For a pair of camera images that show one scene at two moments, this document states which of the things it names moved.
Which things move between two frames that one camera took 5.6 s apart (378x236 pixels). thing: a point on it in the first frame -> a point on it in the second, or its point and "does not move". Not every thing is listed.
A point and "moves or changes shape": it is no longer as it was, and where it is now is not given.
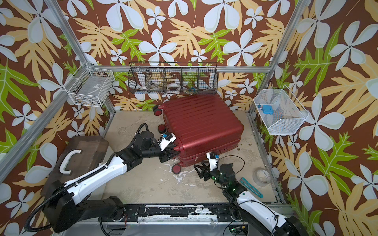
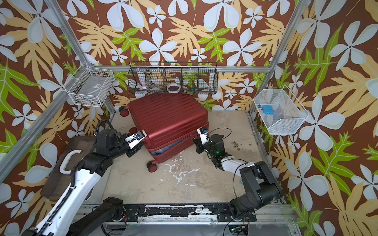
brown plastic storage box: [82, 154] does not move
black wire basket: [173, 78] does not move
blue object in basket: [267, 109] does not move
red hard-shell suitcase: [201, 124] moves or changes shape
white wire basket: [89, 85] does not move
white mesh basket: [281, 112] does not move
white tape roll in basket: [173, 87] does not move
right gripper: [204, 169] -> [198, 141]
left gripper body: [163, 154] -> [131, 151]
